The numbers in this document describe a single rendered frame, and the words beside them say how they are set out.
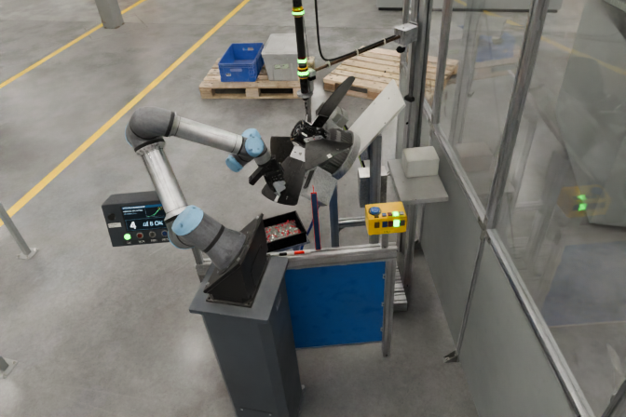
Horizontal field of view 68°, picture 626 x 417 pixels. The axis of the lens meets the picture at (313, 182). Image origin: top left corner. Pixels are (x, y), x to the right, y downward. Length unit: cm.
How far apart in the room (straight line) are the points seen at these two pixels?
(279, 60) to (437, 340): 335
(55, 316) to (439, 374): 237
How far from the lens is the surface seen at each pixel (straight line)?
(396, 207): 200
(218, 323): 186
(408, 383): 273
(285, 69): 518
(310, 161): 197
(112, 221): 201
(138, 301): 332
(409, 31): 235
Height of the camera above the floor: 238
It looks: 38 degrees down
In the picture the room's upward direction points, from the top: 5 degrees counter-clockwise
